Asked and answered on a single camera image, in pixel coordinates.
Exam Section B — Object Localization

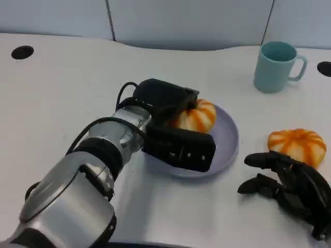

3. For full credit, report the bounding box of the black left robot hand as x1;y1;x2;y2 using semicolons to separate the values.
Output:
133;79;200;127

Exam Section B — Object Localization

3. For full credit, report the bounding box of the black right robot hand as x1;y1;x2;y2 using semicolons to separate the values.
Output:
237;150;331;241

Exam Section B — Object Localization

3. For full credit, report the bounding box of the orange and white bread roll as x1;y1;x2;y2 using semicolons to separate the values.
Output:
169;99;217;134
267;128;327;170

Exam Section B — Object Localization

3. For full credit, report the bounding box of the lilac plate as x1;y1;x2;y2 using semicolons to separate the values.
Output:
143;103;239;178

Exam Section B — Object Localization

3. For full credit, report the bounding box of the grey partition panel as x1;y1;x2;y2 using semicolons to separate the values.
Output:
0;0;116;42
262;0;331;49
106;0;275;52

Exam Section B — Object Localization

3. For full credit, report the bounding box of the pale green mug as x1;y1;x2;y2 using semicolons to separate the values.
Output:
253;41;308;94

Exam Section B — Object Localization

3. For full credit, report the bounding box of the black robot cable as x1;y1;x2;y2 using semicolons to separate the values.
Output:
65;117;146;156
115;81;141;111

